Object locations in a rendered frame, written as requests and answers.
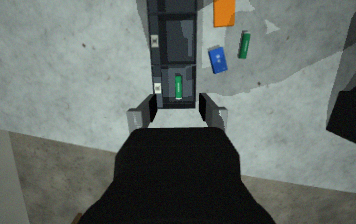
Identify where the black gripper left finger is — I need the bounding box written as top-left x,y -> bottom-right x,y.
126,94 -> 157,134

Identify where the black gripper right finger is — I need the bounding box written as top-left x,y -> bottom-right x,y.
199,93 -> 228,134

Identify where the blue 9v battery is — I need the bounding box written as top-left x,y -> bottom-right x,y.
208,47 -> 228,74

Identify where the green aa battery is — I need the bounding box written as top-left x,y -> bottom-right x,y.
239,31 -> 251,59
175,76 -> 182,100

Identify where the black rack of three bins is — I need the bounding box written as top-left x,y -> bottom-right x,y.
146,0 -> 198,109

